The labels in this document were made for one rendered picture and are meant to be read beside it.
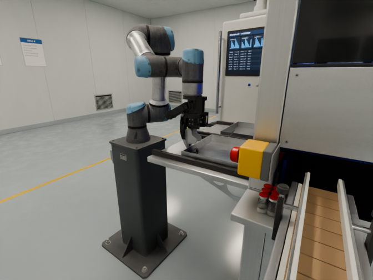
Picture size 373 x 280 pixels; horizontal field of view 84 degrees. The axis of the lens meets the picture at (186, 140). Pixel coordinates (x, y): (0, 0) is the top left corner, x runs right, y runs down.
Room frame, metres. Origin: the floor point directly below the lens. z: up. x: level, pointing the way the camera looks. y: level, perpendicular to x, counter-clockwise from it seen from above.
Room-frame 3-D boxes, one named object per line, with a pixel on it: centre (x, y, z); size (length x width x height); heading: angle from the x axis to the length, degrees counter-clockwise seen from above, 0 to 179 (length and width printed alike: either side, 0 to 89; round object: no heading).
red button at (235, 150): (0.48, -0.13, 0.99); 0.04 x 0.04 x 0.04; 58
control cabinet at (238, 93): (1.62, -0.51, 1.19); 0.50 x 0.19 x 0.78; 50
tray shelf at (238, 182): (0.92, -0.23, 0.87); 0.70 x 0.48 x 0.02; 148
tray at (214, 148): (0.74, -0.19, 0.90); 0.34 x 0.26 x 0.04; 58
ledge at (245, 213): (0.42, -0.20, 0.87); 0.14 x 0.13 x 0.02; 58
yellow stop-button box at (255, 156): (0.46, -0.17, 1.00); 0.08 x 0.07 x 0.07; 58
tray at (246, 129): (1.02, -0.38, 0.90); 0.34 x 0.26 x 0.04; 58
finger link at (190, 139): (0.75, -0.02, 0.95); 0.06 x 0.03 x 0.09; 58
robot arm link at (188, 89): (0.77, -0.02, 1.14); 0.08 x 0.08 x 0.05
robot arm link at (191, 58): (0.77, -0.02, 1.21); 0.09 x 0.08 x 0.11; 21
